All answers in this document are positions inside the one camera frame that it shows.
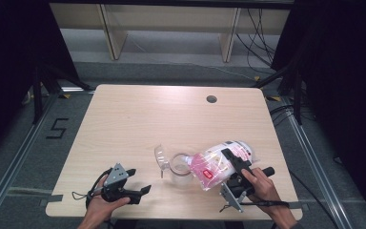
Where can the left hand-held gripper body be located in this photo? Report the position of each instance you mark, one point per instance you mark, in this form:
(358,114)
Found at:
(116,178)

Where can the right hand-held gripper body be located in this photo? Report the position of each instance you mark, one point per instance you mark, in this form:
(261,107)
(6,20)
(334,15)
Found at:
(236,189)

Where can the red and white sugar bag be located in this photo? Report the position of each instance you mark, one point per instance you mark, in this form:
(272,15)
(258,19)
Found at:
(214,163)

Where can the clear glass jar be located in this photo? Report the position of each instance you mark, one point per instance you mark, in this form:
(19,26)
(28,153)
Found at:
(181,178)

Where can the person's right hand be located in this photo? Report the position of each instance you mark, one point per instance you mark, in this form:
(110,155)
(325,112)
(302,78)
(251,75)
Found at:
(262,187)

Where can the person's left hand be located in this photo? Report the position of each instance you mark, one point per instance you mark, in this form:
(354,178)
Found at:
(100,206)

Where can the grey tape strip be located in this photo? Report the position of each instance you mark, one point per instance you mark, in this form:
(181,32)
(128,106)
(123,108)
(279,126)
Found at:
(295,204)
(52,199)

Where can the yellow and black tape piece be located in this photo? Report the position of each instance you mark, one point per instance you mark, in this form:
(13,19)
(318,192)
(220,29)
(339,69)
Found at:
(273,98)
(65,96)

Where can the black metal stand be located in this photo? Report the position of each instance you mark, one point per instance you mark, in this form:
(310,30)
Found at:
(37,95)
(297,98)

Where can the black curtain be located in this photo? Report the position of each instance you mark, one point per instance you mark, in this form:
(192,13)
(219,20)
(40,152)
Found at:
(9,63)
(346,79)

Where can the beige wooden shelf unit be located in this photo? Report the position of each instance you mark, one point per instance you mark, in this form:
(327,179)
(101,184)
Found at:
(171,19)

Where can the aluminium floor rail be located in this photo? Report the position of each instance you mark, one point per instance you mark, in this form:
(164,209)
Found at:
(16,159)
(314,162)

